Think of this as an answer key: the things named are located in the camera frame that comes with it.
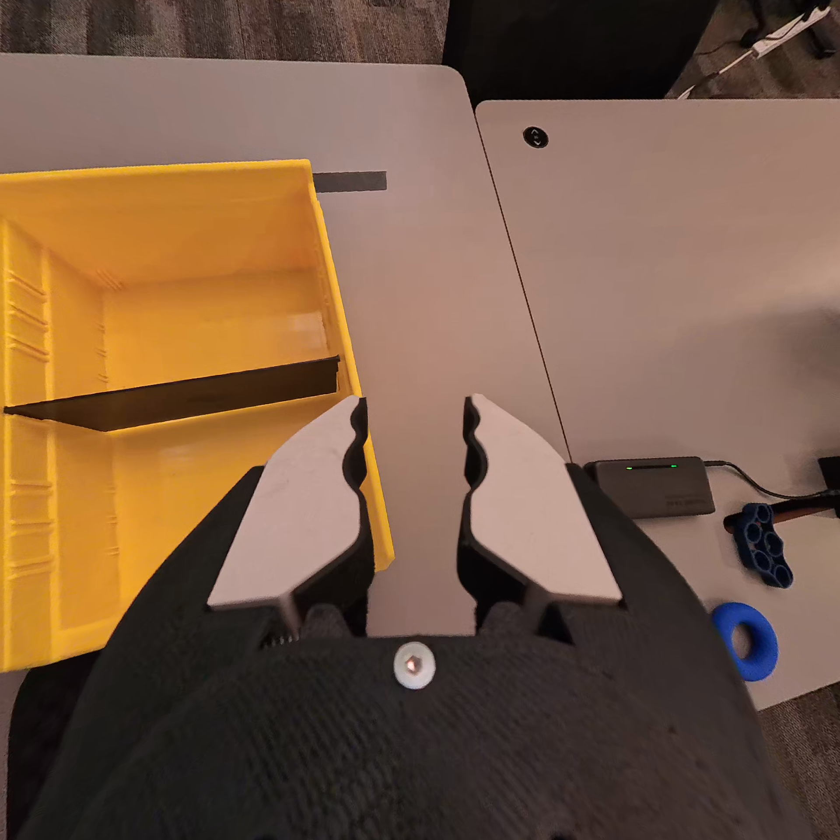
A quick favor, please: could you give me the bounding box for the grey tape strip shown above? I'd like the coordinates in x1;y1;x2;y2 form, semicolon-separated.
313;171;389;194

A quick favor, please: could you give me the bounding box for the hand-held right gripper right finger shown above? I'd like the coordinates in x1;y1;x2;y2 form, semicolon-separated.
458;393;623;607

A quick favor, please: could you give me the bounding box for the blue finger exerciser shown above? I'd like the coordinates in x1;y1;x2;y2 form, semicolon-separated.
731;502;795;591

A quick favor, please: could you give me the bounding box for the black power cable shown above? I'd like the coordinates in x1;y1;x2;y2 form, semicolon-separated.
703;458;840;501

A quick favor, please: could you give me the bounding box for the yellow plastic bin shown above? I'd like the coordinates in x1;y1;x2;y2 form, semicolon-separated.
0;159;397;676

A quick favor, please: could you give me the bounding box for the white black floor stand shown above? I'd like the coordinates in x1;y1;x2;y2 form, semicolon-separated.
675;0;835;100

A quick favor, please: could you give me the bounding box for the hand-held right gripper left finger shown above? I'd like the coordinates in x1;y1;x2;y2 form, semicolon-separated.
206;395;375;631

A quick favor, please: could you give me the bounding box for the black bin divider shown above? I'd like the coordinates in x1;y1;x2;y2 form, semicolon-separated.
3;355;343;434

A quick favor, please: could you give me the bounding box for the grey power bank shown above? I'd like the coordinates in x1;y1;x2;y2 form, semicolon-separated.
583;456;718;521

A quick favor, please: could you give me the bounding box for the brown wooden handle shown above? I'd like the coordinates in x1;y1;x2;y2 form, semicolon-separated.
722;493;840;533

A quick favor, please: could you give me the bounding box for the blue grip ring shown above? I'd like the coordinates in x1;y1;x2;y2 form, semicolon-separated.
710;600;781;683

